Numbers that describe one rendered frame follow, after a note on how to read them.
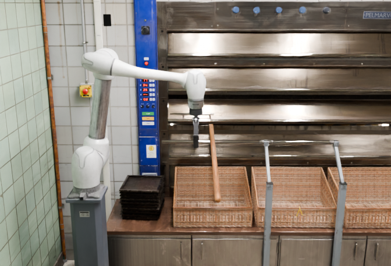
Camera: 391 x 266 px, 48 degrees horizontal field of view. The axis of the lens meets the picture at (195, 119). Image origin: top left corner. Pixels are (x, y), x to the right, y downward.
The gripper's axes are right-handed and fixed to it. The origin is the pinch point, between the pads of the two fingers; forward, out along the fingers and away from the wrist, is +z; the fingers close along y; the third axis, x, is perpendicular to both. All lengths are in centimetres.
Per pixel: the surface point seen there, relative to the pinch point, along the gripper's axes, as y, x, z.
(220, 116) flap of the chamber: -78, 18, 5
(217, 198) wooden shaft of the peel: 51, 10, 12
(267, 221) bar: -24, 47, 63
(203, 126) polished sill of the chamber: -84, 5, 15
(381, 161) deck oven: -85, 145, 44
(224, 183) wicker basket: -78, 21, 59
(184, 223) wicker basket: -34, -9, 70
